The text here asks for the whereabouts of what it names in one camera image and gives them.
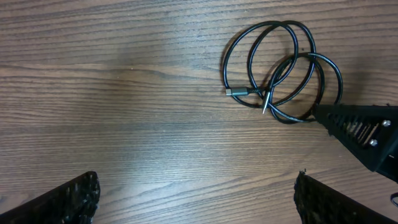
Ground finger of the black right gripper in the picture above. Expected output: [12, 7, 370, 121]
[313, 105, 397, 182]

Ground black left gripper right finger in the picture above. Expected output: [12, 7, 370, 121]
[294, 171, 397, 224]

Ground thick black USB cable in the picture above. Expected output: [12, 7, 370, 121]
[221, 20, 344, 125]

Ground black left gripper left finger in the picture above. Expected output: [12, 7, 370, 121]
[1, 171, 101, 224]

